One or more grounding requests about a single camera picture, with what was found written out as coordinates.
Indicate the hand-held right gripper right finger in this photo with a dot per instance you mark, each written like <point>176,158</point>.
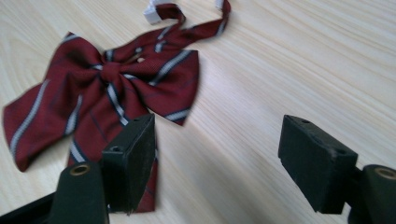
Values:
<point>314,168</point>

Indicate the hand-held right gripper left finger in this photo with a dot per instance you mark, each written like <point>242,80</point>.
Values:
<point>130,161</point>

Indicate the red striped bow tie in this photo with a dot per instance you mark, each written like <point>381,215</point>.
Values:
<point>87,93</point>

